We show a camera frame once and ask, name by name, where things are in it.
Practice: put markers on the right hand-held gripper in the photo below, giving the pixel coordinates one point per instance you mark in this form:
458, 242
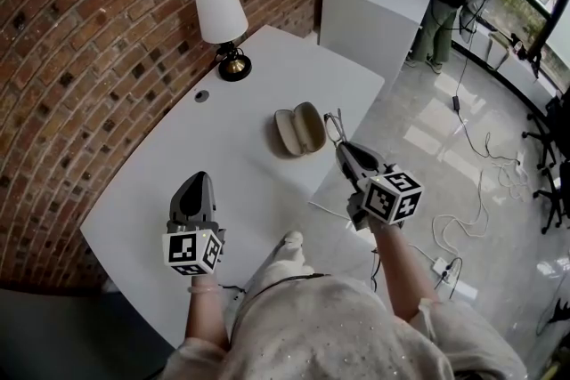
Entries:
387, 196

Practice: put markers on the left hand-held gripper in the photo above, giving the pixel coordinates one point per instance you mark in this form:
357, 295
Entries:
193, 200

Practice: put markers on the eyeglasses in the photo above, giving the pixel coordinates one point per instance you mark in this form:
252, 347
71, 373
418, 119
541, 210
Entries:
334, 130

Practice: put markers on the beige glasses case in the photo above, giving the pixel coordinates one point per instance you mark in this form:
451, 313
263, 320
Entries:
307, 124

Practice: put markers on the person's right forearm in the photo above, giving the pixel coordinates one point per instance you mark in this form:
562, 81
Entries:
401, 276

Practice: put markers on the person's left forearm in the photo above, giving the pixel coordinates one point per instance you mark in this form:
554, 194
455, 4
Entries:
206, 316

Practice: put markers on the white power strip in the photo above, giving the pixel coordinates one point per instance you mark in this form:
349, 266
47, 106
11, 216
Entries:
441, 266

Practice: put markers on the person's white shoe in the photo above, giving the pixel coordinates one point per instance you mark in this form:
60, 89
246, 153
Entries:
293, 238

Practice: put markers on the white desk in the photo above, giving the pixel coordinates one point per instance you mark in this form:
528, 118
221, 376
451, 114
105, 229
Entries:
249, 102

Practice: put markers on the black power adapter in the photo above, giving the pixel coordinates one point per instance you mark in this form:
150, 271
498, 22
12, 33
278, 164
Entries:
456, 103

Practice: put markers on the person's white clothing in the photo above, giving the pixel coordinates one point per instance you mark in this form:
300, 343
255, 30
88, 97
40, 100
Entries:
334, 333

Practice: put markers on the white waste bin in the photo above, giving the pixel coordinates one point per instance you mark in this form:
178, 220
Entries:
498, 51

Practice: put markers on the white shelf cabinet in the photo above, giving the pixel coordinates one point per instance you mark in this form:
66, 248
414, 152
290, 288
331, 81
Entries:
347, 13

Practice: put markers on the grey cabinet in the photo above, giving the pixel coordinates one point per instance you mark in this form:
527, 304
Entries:
67, 338

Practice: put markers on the white shade table lamp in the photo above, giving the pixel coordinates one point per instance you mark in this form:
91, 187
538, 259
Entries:
220, 13

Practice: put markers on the black window frame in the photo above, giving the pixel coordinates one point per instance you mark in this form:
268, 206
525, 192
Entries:
545, 31

